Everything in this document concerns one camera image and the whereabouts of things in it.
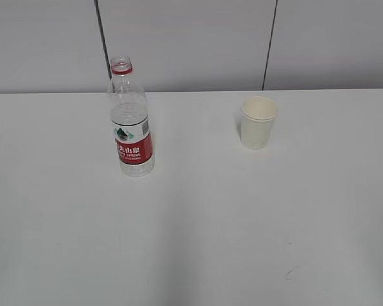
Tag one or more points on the white paper cup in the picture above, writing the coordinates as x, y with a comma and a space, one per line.
258, 116

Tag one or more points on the clear water bottle red label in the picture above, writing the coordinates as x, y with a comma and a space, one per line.
130, 119

